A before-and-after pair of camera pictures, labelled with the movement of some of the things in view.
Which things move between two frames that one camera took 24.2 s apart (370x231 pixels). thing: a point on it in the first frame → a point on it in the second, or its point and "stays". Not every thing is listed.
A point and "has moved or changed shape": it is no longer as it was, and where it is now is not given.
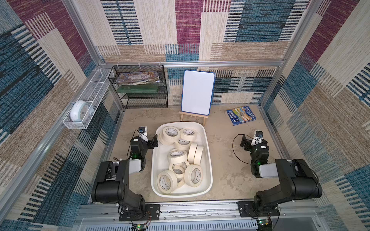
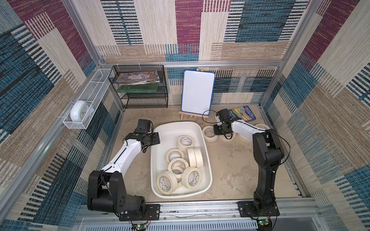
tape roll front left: x=167 y=181 stays
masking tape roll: x=169 y=135 → x=262 y=126
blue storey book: x=240 y=115 stays
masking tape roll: x=188 y=134 has moved or changed shape
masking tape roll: x=182 y=144 stays
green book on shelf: x=137 y=88 stays
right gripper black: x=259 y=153 → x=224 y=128
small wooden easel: x=197 y=115 stays
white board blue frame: x=197 y=92 stays
